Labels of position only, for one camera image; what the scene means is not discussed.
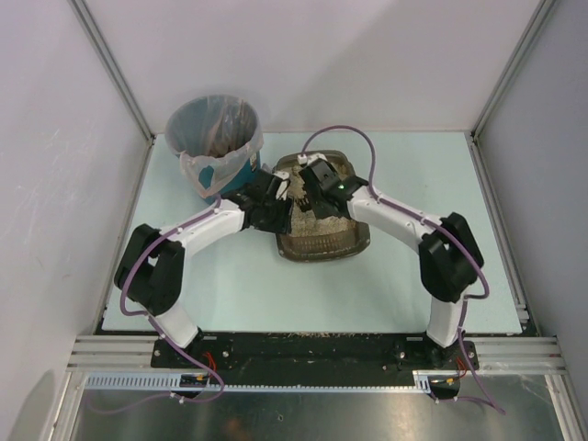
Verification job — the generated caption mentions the brown litter box tray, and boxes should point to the brown litter box tray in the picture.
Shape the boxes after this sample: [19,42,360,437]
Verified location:
[276,153,371,263]

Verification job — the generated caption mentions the clear plastic bin liner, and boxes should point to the clear plastic bin liner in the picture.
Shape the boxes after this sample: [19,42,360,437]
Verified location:
[164,94,264,199]

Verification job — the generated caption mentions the black litter scoop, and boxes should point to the black litter scoop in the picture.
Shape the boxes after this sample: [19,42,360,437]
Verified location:
[296,196,312,212]

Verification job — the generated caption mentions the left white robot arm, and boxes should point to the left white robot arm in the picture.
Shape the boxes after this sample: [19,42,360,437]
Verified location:
[114,170,294,348]

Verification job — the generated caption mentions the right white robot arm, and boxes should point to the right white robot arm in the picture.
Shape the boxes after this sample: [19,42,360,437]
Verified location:
[298,153,487,348]

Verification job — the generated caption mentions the cat litter pellets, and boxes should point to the cat litter pellets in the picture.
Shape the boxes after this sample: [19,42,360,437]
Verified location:
[276,157,356,238]

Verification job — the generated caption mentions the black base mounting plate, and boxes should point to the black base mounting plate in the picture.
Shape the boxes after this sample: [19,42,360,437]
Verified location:
[151,332,480,388]

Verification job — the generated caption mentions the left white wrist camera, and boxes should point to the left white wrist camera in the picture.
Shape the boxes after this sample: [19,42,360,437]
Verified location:
[274,171,290,200]

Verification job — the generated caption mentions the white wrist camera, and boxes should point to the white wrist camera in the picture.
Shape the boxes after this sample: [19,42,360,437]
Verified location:
[274,171,290,200]
[297,153,327,167]

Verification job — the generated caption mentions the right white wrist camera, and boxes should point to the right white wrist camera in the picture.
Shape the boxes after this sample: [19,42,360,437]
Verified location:
[297,153,327,167]

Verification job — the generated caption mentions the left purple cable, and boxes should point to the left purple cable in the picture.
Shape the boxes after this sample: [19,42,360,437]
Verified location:
[86,201,226,414]

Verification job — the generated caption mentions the purple cable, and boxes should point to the purple cable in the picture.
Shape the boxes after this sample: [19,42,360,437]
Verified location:
[300,124,506,414]
[86,201,226,414]

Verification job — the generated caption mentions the grey slotted cable duct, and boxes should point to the grey slotted cable duct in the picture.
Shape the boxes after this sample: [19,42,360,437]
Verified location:
[85,369,465,394]

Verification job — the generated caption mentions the aluminium frame rail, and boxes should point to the aluminium frame rail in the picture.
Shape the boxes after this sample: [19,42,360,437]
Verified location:
[471,336,566,375]

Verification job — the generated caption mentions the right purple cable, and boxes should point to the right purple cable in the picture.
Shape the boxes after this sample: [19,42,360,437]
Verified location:
[300,124,506,414]

